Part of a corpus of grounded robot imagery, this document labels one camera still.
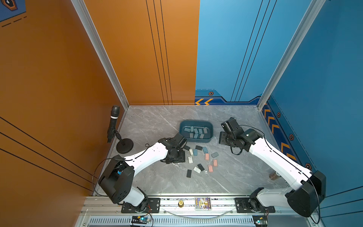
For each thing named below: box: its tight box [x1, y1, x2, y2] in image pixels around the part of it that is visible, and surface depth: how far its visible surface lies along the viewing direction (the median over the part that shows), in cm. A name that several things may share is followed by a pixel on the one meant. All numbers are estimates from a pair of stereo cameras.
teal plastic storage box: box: [179, 119, 214, 143], surface depth 104 cm
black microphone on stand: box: [107, 105, 123, 144], surface depth 79 cm
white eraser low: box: [193, 166, 202, 175], surface depth 87 cm
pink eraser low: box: [207, 164, 214, 173], surface depth 87 cm
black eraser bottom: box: [186, 169, 192, 178], surface depth 86 cm
